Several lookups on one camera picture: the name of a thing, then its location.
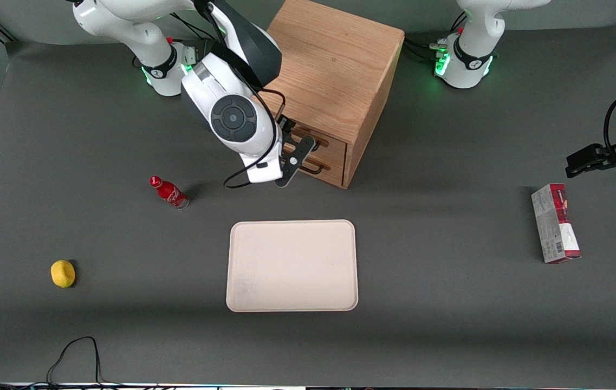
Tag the oak wood drawer cabinet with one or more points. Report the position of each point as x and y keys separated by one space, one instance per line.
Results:
x=335 y=59

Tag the grey and red carton box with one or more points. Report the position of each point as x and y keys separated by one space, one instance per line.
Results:
x=554 y=227

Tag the shallow oak wood drawer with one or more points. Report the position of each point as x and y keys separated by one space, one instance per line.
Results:
x=337 y=151

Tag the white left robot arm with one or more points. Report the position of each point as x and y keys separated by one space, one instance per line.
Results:
x=473 y=59

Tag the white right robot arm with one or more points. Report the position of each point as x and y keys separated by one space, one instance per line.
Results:
x=205 y=92

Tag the yellow lemon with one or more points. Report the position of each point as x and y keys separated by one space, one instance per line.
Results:
x=63 y=273

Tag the red soda bottle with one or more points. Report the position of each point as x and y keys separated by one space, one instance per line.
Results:
x=169 y=192

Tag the deep oak wood drawer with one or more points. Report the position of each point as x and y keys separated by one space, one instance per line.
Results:
x=337 y=174

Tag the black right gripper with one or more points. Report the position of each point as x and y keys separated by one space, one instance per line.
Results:
x=286 y=125

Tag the beige rectangular tray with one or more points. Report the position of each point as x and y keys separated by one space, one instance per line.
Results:
x=291 y=265

